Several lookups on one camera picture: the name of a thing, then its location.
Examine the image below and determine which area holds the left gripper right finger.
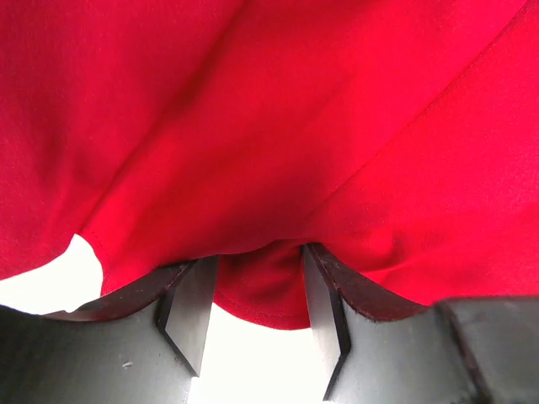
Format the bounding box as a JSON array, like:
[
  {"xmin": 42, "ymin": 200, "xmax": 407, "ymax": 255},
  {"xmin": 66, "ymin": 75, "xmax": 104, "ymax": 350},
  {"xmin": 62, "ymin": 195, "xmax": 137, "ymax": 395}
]
[{"xmin": 302, "ymin": 244, "xmax": 538, "ymax": 403}]

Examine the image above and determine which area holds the red pleated skirt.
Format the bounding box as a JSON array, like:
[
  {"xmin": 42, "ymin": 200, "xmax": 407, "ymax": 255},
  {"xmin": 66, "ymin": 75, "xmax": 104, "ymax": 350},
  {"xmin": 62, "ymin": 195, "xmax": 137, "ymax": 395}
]
[{"xmin": 1, "ymin": 1, "xmax": 538, "ymax": 330}]

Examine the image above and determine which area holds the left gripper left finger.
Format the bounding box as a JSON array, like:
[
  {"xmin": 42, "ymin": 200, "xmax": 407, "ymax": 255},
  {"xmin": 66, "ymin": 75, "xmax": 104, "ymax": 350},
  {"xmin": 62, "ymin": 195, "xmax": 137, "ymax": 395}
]
[{"xmin": 1, "ymin": 257, "xmax": 218, "ymax": 403}]

